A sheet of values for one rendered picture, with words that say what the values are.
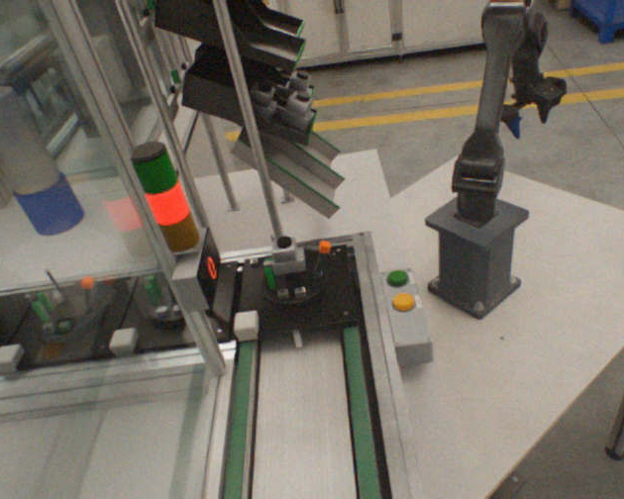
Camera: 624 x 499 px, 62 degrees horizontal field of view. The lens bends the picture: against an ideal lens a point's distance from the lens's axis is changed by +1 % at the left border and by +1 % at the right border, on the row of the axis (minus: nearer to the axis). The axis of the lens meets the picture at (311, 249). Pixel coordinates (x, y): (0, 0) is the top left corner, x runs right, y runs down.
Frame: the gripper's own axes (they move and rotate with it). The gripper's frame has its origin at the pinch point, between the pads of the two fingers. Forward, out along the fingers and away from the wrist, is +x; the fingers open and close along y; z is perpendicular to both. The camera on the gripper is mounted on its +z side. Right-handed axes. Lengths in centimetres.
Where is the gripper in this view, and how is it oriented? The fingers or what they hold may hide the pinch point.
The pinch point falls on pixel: (529, 118)
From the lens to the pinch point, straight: 143.6
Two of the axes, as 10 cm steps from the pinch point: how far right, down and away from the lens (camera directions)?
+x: 3.2, 7.5, 5.7
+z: 4.3, 4.2, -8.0
